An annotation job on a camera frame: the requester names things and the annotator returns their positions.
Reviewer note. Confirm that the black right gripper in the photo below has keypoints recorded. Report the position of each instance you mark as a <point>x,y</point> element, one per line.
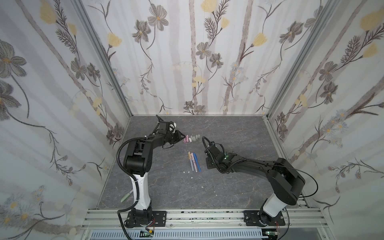
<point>211,152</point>

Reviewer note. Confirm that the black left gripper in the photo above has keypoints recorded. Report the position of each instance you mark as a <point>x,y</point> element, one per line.
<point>177,133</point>

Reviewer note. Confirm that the dark blue pen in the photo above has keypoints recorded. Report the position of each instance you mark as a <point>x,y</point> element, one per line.
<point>197,162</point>

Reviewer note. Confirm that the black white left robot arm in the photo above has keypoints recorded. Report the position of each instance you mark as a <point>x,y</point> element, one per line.
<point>138,162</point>

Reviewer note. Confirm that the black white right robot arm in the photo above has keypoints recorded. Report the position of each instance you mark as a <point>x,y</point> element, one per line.
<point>285,180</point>

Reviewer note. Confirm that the lilac pen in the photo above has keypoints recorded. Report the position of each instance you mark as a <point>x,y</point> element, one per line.
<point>194,162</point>

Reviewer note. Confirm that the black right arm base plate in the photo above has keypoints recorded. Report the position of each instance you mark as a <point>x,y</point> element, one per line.
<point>261,219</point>

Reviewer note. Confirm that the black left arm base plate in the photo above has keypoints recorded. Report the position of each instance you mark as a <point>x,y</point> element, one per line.
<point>156,218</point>

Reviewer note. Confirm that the aluminium front rail frame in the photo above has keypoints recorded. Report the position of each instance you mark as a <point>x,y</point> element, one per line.
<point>301,224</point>

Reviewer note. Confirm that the white slotted cable duct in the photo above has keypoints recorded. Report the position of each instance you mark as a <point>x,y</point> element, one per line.
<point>198,234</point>

